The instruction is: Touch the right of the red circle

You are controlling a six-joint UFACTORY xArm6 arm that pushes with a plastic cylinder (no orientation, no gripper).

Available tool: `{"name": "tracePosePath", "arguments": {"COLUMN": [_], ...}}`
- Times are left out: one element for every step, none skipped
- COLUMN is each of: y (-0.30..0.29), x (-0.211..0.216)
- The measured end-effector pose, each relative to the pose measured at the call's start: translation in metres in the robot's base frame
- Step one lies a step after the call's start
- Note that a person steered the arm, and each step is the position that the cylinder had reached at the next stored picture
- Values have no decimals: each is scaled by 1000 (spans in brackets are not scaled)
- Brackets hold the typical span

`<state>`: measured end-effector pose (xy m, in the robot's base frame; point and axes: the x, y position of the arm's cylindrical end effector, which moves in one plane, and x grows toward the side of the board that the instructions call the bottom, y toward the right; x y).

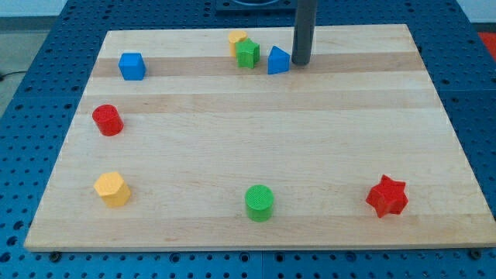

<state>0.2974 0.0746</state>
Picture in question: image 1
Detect red cylinder block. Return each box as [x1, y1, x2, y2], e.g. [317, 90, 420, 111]
[91, 104, 124, 136]

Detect yellow hexagon block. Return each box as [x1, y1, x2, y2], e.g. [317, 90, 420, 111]
[94, 171, 131, 208]

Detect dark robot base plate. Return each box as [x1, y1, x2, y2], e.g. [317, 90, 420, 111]
[213, 0, 297, 13]

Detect green cylinder block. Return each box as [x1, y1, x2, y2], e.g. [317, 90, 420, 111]
[244, 184, 274, 222]

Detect wooden board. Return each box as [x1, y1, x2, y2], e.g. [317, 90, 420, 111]
[24, 24, 495, 252]

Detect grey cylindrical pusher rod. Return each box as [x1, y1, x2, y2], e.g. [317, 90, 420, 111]
[291, 0, 318, 66]

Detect yellow cylinder block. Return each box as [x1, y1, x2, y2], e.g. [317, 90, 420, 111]
[228, 29, 248, 57]

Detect blue triangle block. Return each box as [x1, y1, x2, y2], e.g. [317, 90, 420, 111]
[267, 46, 291, 74]

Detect black cable on floor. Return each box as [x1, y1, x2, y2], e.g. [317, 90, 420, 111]
[0, 70, 26, 82]

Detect blue cube block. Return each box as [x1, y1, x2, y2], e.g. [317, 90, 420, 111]
[119, 53, 146, 81]

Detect green star block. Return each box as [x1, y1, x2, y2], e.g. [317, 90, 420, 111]
[235, 39, 260, 69]

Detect red star block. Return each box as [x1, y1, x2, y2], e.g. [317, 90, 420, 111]
[366, 174, 408, 218]

